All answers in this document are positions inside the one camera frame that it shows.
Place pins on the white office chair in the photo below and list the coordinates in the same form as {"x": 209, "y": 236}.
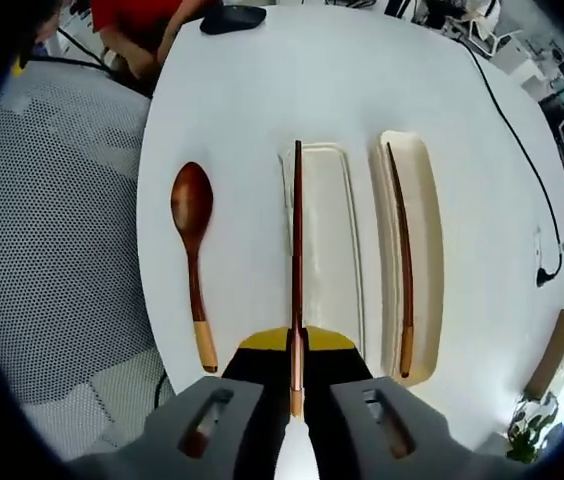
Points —
{"x": 487, "y": 35}

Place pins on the black computer mouse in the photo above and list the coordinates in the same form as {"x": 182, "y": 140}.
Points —
{"x": 232, "y": 21}

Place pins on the green potted plant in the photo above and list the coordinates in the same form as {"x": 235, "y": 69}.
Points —
{"x": 532, "y": 425}

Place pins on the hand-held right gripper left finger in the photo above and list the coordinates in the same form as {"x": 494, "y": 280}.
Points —
{"x": 212, "y": 400}

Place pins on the grey mesh chair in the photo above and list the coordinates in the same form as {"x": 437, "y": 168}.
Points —
{"x": 62, "y": 225}

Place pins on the wooden spoon utensil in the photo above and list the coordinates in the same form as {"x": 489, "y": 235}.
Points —
{"x": 192, "y": 200}

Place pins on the beige cutlery case base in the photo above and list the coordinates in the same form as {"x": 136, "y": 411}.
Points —
{"x": 424, "y": 250}

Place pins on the wooden chopstick utensil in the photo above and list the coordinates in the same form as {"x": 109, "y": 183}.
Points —
{"x": 298, "y": 225}
{"x": 403, "y": 235}

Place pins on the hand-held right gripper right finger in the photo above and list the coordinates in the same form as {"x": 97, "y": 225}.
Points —
{"x": 357, "y": 400}

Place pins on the beige cutlery case lid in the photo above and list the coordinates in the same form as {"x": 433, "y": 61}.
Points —
{"x": 329, "y": 240}

